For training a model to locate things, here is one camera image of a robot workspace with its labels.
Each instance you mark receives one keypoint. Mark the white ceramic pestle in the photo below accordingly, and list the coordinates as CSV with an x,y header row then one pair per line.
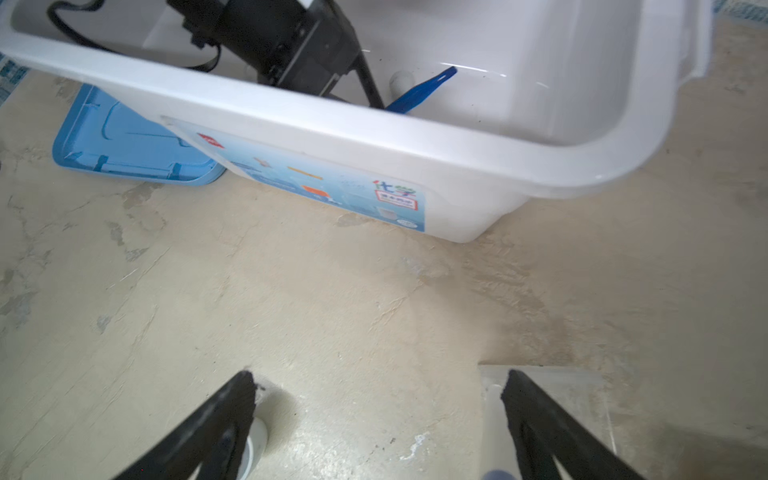
x,y
400,83

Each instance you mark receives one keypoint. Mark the small white mortar bowl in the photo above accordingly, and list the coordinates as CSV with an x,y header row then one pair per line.
x,y
256,444

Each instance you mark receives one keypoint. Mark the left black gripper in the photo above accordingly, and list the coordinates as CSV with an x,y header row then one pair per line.
x,y
292,46

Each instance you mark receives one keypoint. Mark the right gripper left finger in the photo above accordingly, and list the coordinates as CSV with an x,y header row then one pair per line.
x,y
209,443

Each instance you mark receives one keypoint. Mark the white plastic storage bin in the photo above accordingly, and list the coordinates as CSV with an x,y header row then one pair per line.
x,y
552,99

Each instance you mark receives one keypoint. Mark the blue plastic tweezers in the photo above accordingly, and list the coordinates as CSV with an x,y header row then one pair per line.
x,y
416,95

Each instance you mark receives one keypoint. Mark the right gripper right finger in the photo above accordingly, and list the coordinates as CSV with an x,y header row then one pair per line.
x,y
545,435

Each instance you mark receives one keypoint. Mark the blue plastic bin lid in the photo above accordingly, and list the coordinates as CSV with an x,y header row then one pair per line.
x,y
102,136

